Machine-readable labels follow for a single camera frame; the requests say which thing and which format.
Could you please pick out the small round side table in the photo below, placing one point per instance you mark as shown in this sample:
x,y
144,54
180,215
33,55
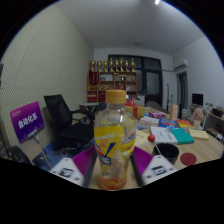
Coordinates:
x,y
88,106

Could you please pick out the pink flat box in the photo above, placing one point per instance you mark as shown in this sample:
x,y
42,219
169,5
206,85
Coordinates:
x,y
156,115

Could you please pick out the upright orange box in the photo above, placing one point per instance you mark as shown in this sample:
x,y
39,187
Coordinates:
x,y
173,112

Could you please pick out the orange book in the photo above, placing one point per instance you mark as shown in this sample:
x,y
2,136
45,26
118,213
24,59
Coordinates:
x,y
185,123

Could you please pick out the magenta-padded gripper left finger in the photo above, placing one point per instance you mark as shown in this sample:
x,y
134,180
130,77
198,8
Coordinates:
x,y
65,170

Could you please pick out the wooden shelf unit with trophies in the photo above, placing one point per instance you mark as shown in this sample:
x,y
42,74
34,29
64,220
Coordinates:
x,y
113,81

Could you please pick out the black computer monitor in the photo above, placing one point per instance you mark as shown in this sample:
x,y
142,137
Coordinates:
x,y
197,99

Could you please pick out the blue book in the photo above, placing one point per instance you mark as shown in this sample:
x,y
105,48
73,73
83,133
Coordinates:
x,y
168,122

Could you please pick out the teal book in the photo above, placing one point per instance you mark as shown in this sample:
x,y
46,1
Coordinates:
x,y
181,136

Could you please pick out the white air conditioner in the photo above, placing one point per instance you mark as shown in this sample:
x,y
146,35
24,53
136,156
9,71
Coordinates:
x,y
181,64

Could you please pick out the dark framed window door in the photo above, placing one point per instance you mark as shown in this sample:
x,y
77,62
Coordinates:
x,y
151,78

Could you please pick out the red-ball white stirrer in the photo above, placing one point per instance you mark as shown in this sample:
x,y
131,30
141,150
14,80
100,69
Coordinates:
x,y
151,138

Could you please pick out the black mug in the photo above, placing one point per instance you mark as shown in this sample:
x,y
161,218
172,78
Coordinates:
x,y
168,152

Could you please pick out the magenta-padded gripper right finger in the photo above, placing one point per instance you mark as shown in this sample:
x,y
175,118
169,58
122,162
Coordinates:
x,y
158,168

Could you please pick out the purple sign board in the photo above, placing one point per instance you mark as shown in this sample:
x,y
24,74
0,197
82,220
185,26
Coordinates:
x,y
27,121

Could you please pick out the yellow gift box red ribbon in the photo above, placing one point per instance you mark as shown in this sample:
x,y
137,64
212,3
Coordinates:
x,y
139,111

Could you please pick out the cluttered side desk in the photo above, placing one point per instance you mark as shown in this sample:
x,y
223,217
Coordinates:
x,y
215,120

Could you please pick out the clear yellow-labelled drink bottle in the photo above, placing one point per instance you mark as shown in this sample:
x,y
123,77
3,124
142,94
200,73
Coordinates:
x,y
115,140

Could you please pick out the pink flowers in white pot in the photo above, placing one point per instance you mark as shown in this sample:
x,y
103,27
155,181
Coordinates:
x,y
198,114

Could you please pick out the white booklet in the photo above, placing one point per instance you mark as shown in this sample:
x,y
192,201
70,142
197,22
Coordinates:
x,y
162,134

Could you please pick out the flat round red coaster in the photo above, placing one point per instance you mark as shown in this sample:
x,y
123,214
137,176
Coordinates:
x,y
188,159

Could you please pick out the black office chair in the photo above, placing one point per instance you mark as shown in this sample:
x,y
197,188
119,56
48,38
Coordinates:
x,y
58,115

